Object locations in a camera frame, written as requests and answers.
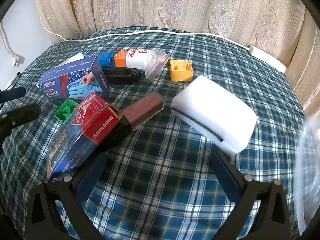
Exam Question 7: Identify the green building block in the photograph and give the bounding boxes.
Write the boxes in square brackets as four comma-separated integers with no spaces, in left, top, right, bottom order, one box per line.
[54,98,80,125]

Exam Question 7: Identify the white power strip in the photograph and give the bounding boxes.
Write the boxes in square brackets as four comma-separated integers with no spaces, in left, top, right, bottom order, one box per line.
[248,44,287,74]

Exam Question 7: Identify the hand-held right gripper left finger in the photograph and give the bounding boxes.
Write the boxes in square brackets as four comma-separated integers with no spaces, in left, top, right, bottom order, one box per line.
[25,151,108,240]

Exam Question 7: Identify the white wall plug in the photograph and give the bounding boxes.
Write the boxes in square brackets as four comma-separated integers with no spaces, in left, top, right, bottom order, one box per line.
[11,54,25,67]

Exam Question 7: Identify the black ribbed case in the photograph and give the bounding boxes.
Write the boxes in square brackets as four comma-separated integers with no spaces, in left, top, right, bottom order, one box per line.
[101,67,142,85]

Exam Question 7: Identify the thin white cord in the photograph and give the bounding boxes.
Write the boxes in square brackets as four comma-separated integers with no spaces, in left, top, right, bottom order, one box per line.
[0,22,15,58]

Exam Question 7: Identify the white sponge black strip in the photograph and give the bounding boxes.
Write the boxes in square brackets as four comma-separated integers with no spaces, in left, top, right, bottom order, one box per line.
[171,75,257,157]

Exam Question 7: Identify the red blue playing card box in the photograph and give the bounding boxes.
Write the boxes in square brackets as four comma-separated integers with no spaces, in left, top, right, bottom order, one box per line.
[46,92,123,182]

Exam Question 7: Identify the white power cable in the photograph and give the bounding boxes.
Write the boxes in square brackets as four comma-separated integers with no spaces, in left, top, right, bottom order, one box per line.
[39,17,251,49]

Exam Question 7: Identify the blue glove box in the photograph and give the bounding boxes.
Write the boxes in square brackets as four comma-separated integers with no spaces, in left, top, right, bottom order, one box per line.
[37,55,111,103]

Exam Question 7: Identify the clear round plastic container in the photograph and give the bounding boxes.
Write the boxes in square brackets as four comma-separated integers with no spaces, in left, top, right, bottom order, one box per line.
[292,117,320,240]

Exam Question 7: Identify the cream patterned curtain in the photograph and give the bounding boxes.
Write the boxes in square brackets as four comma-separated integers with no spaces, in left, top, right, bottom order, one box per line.
[32,0,320,117]

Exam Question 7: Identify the blue plaid tablecloth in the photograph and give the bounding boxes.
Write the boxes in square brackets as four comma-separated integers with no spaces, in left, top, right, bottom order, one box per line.
[0,26,310,240]

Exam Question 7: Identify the dark red clear case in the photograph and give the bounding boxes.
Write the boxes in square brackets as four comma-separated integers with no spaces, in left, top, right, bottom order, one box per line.
[96,92,165,153]

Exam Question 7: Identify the yellow building block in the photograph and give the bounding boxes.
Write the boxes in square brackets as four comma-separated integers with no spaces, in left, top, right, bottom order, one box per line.
[169,59,195,82]

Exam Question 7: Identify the white paper sheet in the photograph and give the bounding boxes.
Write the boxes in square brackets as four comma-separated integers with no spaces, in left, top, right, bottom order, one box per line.
[56,52,85,67]

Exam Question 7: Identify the blue building block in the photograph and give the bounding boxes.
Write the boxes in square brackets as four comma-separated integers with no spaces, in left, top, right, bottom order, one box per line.
[98,52,118,68]

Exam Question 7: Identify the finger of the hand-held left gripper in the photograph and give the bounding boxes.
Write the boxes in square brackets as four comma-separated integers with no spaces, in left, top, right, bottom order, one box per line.
[0,87,27,103]
[0,103,41,155]

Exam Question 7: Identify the orange building block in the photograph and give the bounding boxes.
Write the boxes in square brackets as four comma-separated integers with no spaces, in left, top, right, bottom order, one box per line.
[114,50,129,68]

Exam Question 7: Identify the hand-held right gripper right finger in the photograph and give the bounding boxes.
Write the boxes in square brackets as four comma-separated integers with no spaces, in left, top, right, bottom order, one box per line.
[210,150,292,240]

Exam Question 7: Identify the clear zip bag white item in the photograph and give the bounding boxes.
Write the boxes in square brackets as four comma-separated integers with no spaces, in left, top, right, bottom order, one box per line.
[125,47,170,82]

